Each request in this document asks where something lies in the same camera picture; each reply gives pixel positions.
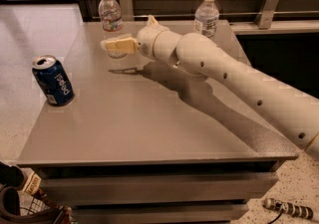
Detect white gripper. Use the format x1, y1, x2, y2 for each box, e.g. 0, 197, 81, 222
101, 15, 168, 61

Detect clear water bottle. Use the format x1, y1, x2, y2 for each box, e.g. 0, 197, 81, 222
99, 0, 126, 59

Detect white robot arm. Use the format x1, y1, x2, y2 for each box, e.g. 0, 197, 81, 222
101, 16, 319, 159

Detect water bottle with white label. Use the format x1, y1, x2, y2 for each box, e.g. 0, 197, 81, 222
193, 0, 219, 40

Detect blue Pepsi can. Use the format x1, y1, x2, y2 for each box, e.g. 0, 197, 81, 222
32, 55, 75, 107

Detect grey drawer cabinet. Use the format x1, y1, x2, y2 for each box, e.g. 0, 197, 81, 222
18, 23, 297, 211

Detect upper grey drawer front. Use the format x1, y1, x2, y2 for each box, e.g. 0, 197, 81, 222
41, 172, 278, 206

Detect grey drawer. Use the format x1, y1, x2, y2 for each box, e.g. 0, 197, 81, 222
41, 172, 278, 206
72, 204, 248, 224

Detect tan snack packet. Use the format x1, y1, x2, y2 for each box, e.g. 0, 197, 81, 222
23, 172, 41, 195

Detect black shoe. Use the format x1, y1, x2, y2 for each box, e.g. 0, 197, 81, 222
0, 162, 25, 189

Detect lower grey drawer front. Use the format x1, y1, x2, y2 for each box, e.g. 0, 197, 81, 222
72, 204, 248, 224

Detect left metal wall bracket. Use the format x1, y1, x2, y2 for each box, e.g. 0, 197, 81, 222
120, 0, 135, 21

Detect metal wall bracket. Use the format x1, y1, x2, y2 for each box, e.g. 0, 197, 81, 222
254, 0, 280, 30
120, 0, 135, 21

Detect right metal wall bracket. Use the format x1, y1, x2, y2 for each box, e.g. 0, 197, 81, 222
254, 0, 280, 30

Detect wire basket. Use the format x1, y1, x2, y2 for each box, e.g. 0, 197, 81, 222
20, 197, 48, 216

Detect dark brown bag strap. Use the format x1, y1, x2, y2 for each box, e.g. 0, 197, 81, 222
0, 186, 66, 224

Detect black and white striped handle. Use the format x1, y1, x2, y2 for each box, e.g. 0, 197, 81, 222
263, 198, 315, 220

